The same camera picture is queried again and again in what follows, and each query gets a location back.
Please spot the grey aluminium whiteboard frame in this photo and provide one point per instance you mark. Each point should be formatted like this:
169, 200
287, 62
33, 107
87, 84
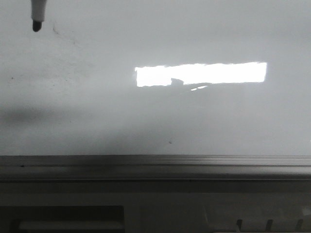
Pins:
153, 167

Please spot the white whiteboard surface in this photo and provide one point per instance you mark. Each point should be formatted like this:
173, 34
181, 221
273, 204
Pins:
228, 77

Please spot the white black whiteboard marker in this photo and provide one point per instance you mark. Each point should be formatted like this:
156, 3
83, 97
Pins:
38, 8

